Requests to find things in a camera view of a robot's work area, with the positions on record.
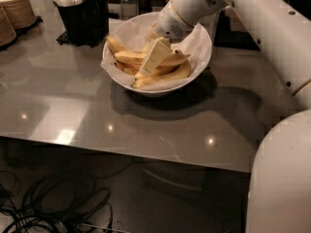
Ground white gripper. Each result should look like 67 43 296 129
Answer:
139 0 194 76

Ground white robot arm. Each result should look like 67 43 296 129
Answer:
147 0 311 233

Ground upright back yellow banana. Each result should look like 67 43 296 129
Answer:
140 42 151 53

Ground top long yellow banana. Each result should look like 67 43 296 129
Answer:
114 50 190 66

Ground front yellow banana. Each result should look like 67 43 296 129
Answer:
131 61 190 88

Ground middle yellow banana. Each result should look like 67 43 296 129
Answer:
134 66 176 81

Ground white round bowl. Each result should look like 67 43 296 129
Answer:
101 13 212 97

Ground left yellow banana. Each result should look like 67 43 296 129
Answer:
106 35 126 53

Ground glass shaker black lid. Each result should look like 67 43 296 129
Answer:
120 0 137 20

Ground brown napkin dispenser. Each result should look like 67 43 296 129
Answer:
214 8 259 50

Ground black cutlery holder box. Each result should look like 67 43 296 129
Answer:
53 0 109 38

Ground black mesh mat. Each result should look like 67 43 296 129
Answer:
56 31 105 48

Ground left stack of paper plates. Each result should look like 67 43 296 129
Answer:
0 6 17 47

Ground black floor cables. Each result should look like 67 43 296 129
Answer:
0 170 115 233

